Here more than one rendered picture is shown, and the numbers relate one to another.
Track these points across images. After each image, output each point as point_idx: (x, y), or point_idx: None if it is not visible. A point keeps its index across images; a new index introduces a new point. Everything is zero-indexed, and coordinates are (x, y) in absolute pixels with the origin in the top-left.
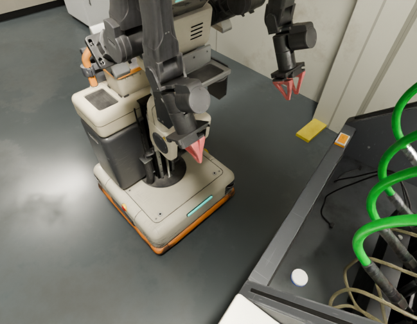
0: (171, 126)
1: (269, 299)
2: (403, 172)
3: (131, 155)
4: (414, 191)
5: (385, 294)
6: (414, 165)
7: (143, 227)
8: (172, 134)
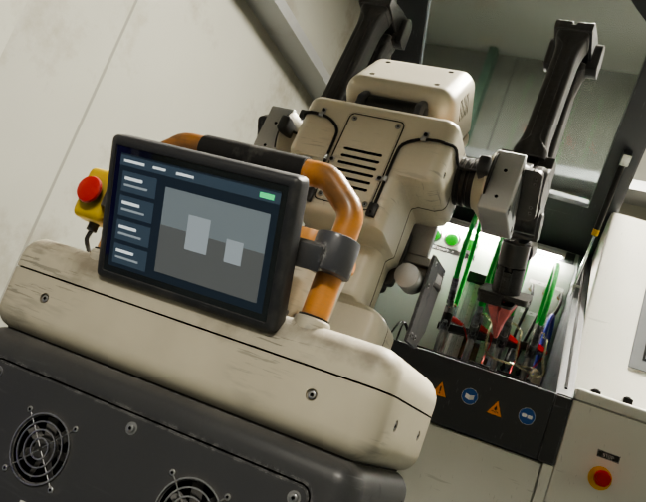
0: (422, 336)
1: (569, 377)
2: (527, 267)
3: None
4: None
5: (537, 343)
6: (456, 289)
7: None
8: (518, 298)
